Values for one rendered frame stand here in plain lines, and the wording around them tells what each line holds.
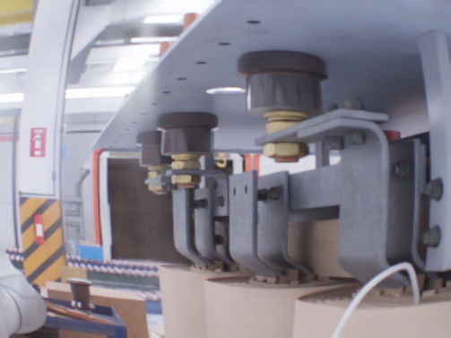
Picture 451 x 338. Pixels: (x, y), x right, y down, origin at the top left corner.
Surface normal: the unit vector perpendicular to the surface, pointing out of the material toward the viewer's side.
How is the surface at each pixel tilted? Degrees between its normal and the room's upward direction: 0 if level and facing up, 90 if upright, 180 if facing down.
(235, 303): 90
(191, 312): 90
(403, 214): 90
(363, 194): 90
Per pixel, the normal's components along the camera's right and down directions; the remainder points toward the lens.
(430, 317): -0.46, -0.07
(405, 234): -0.97, -0.02
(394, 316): -0.69, -0.05
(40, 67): 0.26, -0.07
